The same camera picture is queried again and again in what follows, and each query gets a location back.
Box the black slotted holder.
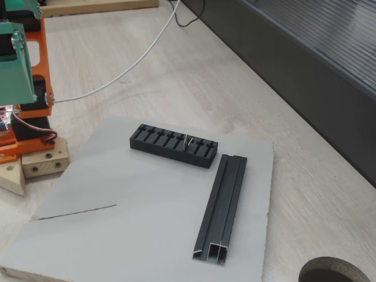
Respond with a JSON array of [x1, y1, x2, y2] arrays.
[[129, 123, 219, 169]]

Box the wooden block with screws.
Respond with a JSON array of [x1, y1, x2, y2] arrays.
[[21, 137, 70, 179]]

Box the red white black servo wire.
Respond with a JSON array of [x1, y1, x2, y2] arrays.
[[11, 111, 58, 146]]

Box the triangular wooden wedge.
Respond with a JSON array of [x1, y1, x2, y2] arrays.
[[0, 155, 27, 197]]

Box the dark aluminium profile rail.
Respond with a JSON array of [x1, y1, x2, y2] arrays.
[[192, 153, 248, 267]]

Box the small pink circuit board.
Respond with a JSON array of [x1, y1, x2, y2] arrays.
[[0, 106, 14, 136]]

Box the black cable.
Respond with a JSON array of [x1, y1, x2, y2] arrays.
[[168, 0, 206, 28]]

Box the small metal bracket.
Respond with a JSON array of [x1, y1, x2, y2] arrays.
[[182, 133, 194, 152]]

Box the dark grey window frame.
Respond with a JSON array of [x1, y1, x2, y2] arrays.
[[181, 0, 376, 189]]

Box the ribbed translucent window panel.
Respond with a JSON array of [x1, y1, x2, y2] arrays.
[[252, 0, 376, 86]]

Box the grey board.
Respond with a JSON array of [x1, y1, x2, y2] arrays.
[[0, 115, 275, 282]]

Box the white cable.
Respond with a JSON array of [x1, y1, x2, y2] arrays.
[[53, 0, 182, 104]]

